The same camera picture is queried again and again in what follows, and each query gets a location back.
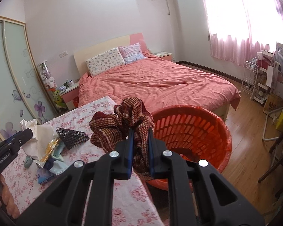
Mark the cream and pink headboard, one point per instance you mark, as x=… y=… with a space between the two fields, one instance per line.
x=99 y=48

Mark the hanging plush toys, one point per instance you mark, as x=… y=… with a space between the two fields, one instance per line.
x=48 y=77

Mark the floral tablecloth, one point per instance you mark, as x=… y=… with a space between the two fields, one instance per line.
x=122 y=200

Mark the white mug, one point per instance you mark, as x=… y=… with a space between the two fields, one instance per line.
x=70 y=83

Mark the brown paper bag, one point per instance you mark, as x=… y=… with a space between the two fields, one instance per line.
x=272 y=103

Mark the gold foil wrapper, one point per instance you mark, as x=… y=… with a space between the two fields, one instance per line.
x=50 y=149

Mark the wall switch panel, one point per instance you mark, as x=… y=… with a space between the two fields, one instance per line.
x=63 y=54

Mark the striped brown knitted cloth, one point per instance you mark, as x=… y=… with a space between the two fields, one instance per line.
x=103 y=127

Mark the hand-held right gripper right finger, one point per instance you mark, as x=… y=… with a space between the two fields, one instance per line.
x=151 y=153

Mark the orange plastic basket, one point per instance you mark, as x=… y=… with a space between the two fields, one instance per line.
x=191 y=131

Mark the black mesh piece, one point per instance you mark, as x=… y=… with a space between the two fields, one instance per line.
x=70 y=137

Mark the pink and white nightstand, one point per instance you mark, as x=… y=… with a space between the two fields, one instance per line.
x=69 y=96
x=164 y=56

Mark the light green sock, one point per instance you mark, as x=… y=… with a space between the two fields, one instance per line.
x=59 y=150
x=29 y=162

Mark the light blue tissue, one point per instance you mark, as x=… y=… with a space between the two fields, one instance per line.
x=60 y=169

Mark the white tube frame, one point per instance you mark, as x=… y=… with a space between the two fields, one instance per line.
x=266 y=124

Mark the bed with coral duvet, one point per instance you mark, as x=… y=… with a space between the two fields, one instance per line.
x=160 y=82

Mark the person's left hand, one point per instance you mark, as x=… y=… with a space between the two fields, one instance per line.
x=7 y=193

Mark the pink curtain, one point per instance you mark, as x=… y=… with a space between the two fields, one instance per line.
x=245 y=23

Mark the green plush toy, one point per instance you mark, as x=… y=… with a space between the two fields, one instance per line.
x=58 y=98

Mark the floral print pillow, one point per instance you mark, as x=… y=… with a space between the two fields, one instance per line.
x=105 y=61

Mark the air conditioner pipe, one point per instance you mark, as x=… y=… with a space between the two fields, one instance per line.
x=167 y=2

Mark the light blue packet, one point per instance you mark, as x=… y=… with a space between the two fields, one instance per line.
x=43 y=178

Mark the dark wooden chair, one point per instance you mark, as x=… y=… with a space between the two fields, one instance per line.
x=277 y=160

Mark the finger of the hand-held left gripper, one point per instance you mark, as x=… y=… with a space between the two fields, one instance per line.
x=26 y=133

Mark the dark blue cloth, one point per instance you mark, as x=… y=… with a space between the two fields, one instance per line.
x=50 y=165

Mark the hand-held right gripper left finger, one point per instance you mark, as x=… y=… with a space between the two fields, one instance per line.
x=131 y=153

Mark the small red bin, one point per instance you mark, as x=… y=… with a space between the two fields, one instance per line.
x=76 y=102

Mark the white shelf trolley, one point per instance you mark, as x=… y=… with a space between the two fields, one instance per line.
x=265 y=75

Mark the striped frilled pillow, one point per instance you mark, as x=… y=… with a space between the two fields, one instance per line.
x=132 y=53

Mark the wardrobe with flower doors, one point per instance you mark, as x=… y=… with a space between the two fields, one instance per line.
x=14 y=75

